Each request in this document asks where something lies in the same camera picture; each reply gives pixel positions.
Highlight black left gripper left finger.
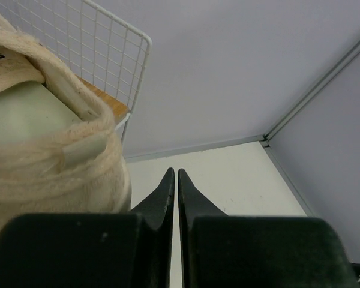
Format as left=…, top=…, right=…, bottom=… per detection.
left=0, top=169, right=175, bottom=287

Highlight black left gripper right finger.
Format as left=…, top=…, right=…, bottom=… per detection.
left=178, top=169, right=359, bottom=287

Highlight beige sneaker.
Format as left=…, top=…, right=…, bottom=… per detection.
left=0, top=14, right=131, bottom=232

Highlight white wire shoe shelf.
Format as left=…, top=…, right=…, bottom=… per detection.
left=0, top=1, right=152, bottom=140

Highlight aluminium corner frame post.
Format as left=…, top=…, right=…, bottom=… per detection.
left=260, top=39, right=360, bottom=142

